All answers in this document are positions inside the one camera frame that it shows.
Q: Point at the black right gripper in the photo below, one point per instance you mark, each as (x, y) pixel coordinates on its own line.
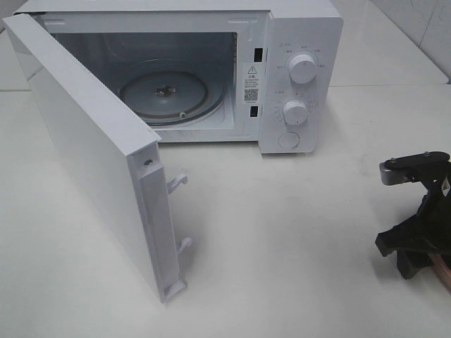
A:
(427, 233)

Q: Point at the pink round plate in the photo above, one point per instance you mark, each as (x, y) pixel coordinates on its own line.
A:
(441, 269)

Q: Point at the round white door button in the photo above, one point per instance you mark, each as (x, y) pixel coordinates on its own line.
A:
(289, 140)

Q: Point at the white microwave door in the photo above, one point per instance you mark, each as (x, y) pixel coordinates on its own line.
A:
(109, 151)

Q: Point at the lower white dial knob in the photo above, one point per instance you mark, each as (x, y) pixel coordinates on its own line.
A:
(295, 112)

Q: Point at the white dial knob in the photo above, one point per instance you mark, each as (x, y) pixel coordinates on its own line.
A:
(302, 67)
(295, 112)

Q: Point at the upper white dial knob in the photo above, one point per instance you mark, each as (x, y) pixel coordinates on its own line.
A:
(302, 67)

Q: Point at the white microwave oven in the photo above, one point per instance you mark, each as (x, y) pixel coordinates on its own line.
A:
(246, 45)

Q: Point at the glass microwave turntable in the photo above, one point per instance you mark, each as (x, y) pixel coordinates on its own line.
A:
(171, 97)

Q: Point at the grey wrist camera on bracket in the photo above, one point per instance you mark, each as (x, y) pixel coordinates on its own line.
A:
(427, 168)

